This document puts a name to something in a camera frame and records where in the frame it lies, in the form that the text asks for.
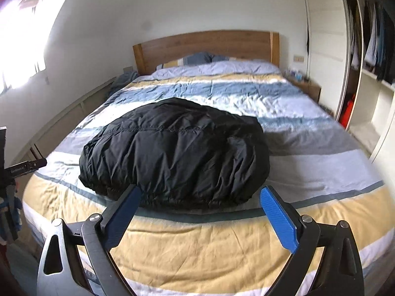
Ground person's left hand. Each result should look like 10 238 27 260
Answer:
0 182 23 245

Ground bed with striped duvet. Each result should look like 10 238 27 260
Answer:
23 60 386 296

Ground bright window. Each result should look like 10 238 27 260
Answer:
0 0 54 94

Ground white open wardrobe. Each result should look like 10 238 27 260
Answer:
301 0 395 165

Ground small toiletry bottles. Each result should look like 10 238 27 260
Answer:
285 67 310 82

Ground beige bedside ledge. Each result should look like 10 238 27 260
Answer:
17 76 119 162

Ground black puffer jacket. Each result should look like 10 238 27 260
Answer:
79 97 271 210

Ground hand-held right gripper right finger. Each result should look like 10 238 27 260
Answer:
259 186 365 296

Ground red bag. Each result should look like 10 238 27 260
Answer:
338 98 354 128

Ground blue crumpled cloth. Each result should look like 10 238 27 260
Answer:
108 71 139 97

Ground row of hanging clothes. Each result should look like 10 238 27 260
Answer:
346 0 395 84

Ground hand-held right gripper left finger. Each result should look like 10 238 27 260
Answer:
36 184 142 296

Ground wooden nightstand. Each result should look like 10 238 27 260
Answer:
289 78 322 103

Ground blue pillow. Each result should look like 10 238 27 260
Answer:
211 54 237 63
183 52 214 66

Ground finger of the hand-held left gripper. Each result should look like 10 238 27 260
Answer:
26 158 48 169

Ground wooden headboard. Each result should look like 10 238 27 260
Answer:
133 30 280 76

